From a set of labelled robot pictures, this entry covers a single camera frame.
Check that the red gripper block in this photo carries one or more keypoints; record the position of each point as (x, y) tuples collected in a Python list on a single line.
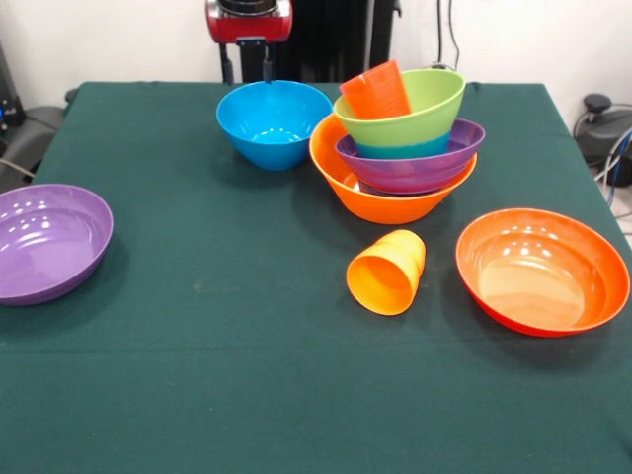
[(249, 28)]

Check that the orange cup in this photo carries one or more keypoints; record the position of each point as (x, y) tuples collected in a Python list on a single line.
[(385, 281)]

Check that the large orange bowl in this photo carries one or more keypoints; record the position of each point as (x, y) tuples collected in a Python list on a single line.
[(385, 207)]

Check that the purple bowl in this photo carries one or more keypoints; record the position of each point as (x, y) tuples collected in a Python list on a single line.
[(49, 247), (410, 173)]

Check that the dark green tablecloth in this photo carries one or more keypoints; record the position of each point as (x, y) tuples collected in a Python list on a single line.
[(296, 370)]

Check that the red cup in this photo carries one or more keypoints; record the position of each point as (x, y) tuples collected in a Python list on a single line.
[(380, 94)]

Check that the small translucent blue bowl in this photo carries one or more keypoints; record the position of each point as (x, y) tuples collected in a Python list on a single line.
[(400, 149)]

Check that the red shallow bowl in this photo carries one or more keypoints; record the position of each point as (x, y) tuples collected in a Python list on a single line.
[(538, 276)]

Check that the black equipment box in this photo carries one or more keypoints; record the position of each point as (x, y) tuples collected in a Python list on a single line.
[(9, 99)]

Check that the green bowl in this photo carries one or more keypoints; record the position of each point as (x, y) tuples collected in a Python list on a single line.
[(424, 113)]

